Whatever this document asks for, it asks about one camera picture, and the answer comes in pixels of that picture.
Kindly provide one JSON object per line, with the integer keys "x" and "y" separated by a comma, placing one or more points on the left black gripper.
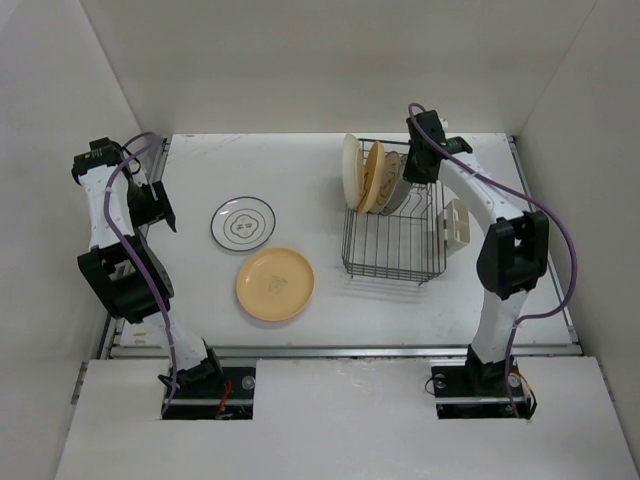
{"x": 156, "y": 209}

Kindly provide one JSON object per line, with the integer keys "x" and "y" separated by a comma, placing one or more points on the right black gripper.
{"x": 411, "y": 173}

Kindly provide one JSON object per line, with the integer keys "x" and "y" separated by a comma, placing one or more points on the grey patterned plate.
{"x": 388, "y": 181}

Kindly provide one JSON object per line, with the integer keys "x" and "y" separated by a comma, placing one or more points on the white plate with dark rim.
{"x": 243, "y": 224}

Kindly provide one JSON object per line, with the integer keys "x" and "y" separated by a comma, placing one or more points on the orange yellow plate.
{"x": 275, "y": 284}

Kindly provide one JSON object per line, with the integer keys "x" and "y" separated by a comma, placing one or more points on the green rimmed lettered plate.
{"x": 401, "y": 191}

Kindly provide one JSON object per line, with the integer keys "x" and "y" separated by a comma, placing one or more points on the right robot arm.
{"x": 514, "y": 253}

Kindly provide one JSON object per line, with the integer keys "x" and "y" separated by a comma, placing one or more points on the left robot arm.
{"x": 122, "y": 270}

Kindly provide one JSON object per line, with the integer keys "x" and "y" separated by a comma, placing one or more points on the tan yellow plate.
{"x": 373, "y": 173}

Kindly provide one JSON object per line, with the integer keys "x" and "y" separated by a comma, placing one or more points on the beige cutlery holder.
{"x": 454, "y": 224}

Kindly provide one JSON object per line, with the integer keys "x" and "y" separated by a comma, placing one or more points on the cream white plate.
{"x": 352, "y": 171}

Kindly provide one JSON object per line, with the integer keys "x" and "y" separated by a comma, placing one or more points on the wire dish rack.
{"x": 403, "y": 246}

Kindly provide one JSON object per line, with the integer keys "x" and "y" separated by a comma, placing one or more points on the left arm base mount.
{"x": 230, "y": 398}

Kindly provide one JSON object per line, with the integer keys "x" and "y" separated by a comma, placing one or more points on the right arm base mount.
{"x": 457, "y": 396}

